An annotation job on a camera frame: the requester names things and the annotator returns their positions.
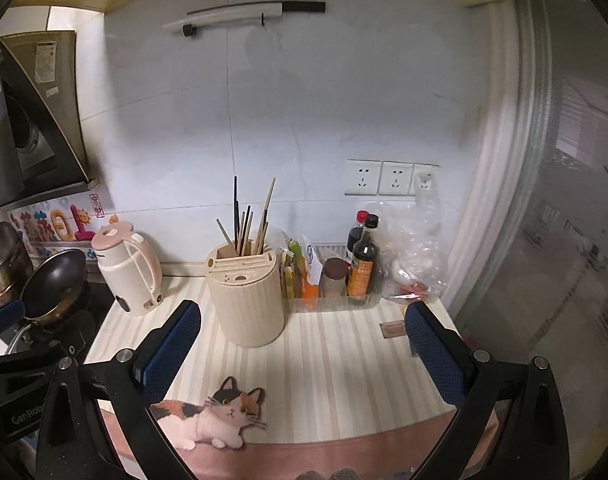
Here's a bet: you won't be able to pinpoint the cream pink electric kettle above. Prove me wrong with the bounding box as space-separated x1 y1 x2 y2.
91 219 164 317

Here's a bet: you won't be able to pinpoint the cream utensil holder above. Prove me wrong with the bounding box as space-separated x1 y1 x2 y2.
206 241 285 348

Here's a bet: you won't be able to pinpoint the steel range hood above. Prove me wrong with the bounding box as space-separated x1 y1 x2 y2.
0 29 93 208

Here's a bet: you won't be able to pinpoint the dark sauce bottle red cap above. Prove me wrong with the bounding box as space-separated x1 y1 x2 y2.
346 210 370 273

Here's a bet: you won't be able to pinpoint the white wall socket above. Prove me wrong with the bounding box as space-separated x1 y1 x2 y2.
378 161 415 197
343 158 383 196
412 163 441 196

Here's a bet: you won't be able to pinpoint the black glass stove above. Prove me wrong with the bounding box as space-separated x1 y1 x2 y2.
0 280 118 362

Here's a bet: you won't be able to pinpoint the green seasoning packet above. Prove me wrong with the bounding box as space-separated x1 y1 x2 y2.
286 238 305 273

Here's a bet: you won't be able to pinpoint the clear plastic organizer tray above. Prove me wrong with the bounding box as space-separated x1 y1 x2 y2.
283 240 386 314

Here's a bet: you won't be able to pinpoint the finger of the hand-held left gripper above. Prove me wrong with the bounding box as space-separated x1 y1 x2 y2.
0 301 26 337
49 328 94 364

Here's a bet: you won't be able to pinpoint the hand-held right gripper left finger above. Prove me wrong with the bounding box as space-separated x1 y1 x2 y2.
34 299 202 480

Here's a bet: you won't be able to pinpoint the yellow seasoning box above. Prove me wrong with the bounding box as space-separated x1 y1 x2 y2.
280 261 298 300

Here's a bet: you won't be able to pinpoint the dark sauce bottle yellow label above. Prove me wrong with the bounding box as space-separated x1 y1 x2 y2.
346 213 380 302

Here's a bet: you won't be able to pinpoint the black frying pan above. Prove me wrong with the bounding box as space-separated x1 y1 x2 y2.
21 248 90 327

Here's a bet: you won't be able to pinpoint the white wall-mounted knife holder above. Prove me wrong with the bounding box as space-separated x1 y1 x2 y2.
161 0 328 37

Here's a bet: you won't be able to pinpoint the clear plastic bags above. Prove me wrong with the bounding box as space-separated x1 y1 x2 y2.
368 174 451 307

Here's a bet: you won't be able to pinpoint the colourful wall decal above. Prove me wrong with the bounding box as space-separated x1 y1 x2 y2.
9 194 108 257

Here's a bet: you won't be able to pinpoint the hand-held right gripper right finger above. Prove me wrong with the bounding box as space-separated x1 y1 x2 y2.
405 301 571 480

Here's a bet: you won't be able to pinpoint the striped cat print table mat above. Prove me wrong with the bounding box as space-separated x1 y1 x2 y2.
81 274 502 480

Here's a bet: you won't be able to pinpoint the glass sliding door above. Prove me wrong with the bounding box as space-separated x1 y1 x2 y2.
454 0 608 366

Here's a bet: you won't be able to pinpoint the jar with brown lid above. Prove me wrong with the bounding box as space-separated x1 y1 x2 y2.
321 257 350 299

